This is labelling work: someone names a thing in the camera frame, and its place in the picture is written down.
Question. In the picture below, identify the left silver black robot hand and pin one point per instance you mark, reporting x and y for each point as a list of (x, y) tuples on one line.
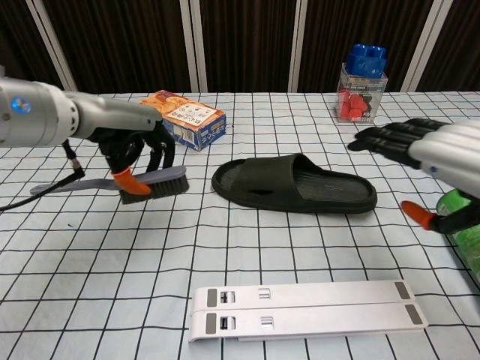
[(112, 112)]

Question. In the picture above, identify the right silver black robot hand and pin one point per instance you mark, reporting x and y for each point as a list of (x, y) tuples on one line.
[(446, 150)]

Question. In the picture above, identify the grey scrub brush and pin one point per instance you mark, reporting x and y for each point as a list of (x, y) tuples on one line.
[(168, 183)]

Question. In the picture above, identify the black rubber slipper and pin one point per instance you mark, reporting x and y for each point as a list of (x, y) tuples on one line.
[(318, 187)]

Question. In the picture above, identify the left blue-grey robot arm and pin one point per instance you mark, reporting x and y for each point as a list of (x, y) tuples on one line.
[(33, 112)]

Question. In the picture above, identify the orange and blue snack box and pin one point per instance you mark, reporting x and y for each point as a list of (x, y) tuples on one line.
[(195, 123)]

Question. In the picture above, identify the clear box with red pieces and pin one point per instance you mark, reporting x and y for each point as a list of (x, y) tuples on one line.
[(360, 107)]

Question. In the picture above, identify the green cylindrical can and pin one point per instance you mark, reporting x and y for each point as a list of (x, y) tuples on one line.
[(470, 247)]

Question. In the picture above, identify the blue toy building block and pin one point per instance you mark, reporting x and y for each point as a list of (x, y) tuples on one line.
[(365, 60)]

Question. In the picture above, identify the white black-grid tablecloth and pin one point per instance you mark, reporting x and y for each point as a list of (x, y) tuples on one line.
[(112, 281)]

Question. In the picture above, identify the white folding laptop stand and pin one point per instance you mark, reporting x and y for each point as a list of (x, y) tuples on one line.
[(300, 311)]

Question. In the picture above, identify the white screen frame post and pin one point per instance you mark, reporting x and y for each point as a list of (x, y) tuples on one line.
[(300, 45), (52, 45), (193, 45), (422, 45)]

